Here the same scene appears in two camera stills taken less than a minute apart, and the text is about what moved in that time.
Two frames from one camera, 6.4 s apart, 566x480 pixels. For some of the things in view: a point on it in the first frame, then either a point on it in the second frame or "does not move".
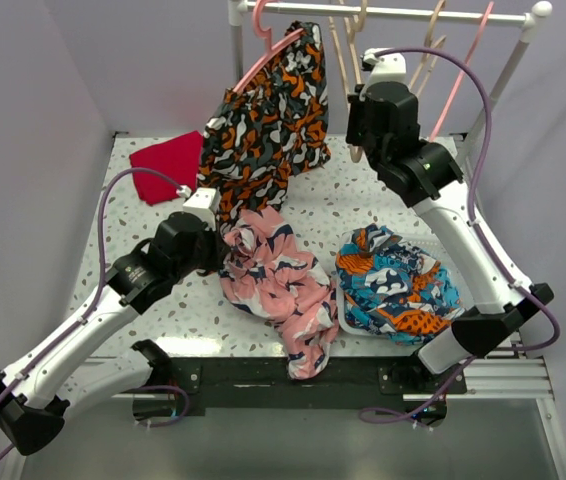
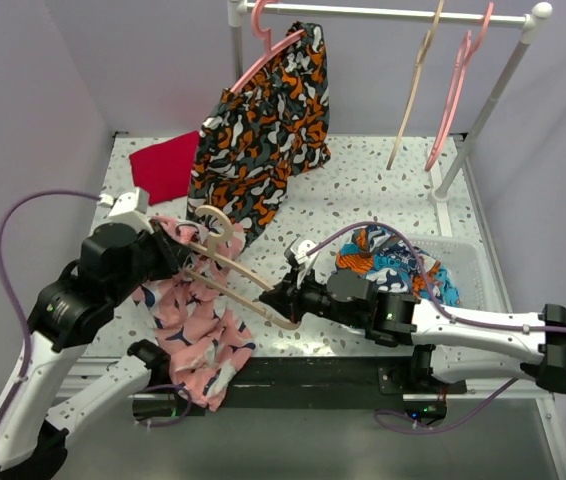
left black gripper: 219,250 -> 172,256
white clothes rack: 236,11 does not move
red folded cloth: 178,157 does not move
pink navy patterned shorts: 262,273 -> 197,311
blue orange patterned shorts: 398,290 does not move
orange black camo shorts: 269,128 does not move
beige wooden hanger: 355,154 -> 235,267
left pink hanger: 265,32 does not move
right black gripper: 358,105 -> 287,296
